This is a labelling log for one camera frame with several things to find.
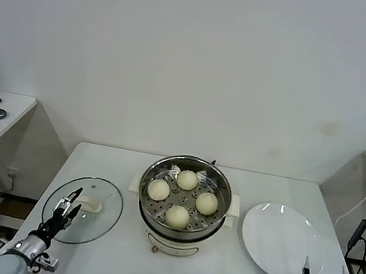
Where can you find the white steamed baozi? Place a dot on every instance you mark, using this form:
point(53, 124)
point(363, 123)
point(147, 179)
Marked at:
point(177, 217)
point(158, 189)
point(187, 179)
point(207, 203)

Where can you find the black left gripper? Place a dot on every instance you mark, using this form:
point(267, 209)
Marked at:
point(58, 223)

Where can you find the stainless steel steamer basket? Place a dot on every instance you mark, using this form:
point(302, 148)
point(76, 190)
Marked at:
point(163, 169)

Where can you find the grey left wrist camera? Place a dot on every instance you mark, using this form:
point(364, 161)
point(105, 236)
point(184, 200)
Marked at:
point(47, 261)

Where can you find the white wall socket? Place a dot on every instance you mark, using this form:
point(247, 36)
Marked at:
point(13, 171)

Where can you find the white round plate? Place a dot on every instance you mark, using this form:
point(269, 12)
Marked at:
point(278, 239)

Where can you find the cream electric cooking pot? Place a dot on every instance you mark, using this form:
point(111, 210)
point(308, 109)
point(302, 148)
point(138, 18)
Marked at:
point(171, 245)

